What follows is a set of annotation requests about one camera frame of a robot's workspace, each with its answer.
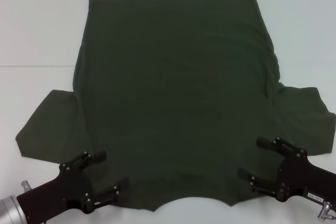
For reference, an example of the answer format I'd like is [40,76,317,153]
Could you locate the left gripper cable with connector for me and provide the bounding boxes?
[20,180,32,193]

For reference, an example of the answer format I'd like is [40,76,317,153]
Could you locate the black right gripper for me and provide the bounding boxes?
[237,136,336,204]

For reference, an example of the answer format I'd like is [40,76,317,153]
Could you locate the dark green shirt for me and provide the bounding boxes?
[15,0,336,213]

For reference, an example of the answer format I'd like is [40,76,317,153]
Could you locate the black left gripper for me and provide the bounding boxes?
[17,150,130,219]

